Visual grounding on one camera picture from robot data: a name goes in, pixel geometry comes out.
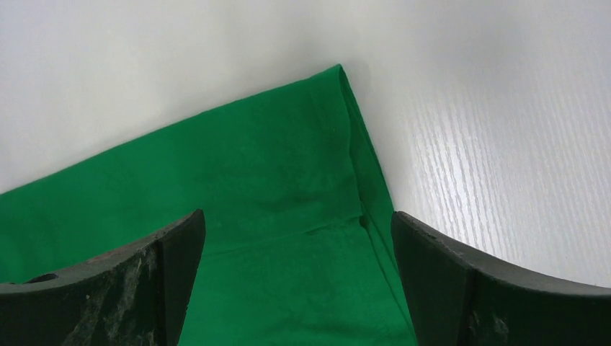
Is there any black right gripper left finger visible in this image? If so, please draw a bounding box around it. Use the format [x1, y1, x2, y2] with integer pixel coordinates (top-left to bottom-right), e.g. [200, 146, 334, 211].
[1, 209, 206, 345]

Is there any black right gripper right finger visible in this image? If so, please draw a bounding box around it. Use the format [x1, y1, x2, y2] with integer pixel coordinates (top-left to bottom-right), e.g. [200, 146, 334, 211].
[391, 212, 610, 345]

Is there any green t-shirt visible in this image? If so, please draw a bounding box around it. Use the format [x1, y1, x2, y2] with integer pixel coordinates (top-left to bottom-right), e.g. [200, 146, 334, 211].
[1, 66, 416, 345]

